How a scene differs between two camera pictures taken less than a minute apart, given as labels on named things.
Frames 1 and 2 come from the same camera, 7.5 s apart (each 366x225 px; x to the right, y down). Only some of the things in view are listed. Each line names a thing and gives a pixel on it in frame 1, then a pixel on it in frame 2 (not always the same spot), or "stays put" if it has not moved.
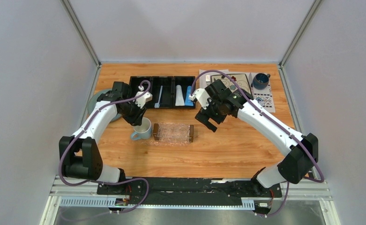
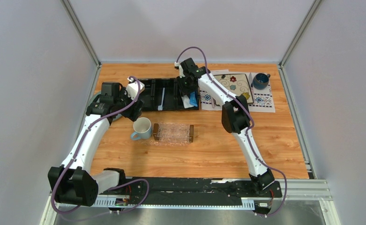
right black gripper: x=204 y=120 to x=185 y=91
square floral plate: x=241 y=80 stays put
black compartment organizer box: x=168 y=92 stays put
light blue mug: x=143 y=131 stays put
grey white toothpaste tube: x=179 y=99 to x=186 y=102
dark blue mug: x=260 y=80 stays put
